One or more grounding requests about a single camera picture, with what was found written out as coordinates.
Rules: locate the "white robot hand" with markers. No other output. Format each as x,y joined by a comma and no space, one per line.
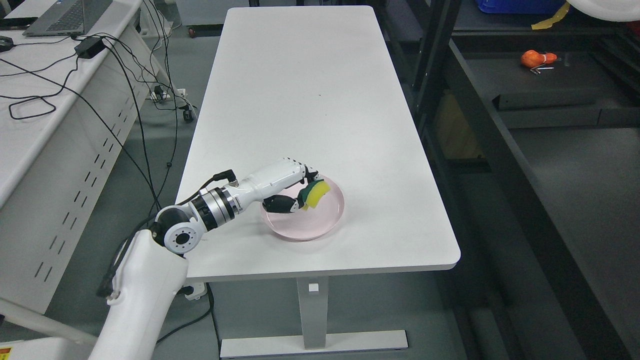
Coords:
265,184

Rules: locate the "green yellow sponge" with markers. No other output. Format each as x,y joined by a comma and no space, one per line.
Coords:
311,195

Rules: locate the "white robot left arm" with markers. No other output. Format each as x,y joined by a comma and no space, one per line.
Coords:
150,267

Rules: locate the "black metal shelf rack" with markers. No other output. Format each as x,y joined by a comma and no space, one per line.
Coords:
539,169

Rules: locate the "pink round plate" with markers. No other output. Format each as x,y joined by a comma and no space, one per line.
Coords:
310,224

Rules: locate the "white standing desk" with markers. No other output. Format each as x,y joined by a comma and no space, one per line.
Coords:
316,84

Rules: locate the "white power strip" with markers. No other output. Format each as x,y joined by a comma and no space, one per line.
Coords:
194,291

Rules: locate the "white side desk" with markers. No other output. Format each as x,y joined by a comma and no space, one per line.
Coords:
63,121

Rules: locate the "black power adapter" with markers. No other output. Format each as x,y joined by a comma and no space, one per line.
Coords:
89,47

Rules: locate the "blue plastic bin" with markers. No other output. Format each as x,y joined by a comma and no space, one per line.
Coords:
519,7

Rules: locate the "grey laptop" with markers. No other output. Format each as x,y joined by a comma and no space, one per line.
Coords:
68,17

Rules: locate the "yellow tape strip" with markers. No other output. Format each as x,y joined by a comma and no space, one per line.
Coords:
558,16

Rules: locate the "black computer mouse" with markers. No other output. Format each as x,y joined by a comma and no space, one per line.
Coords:
6,43

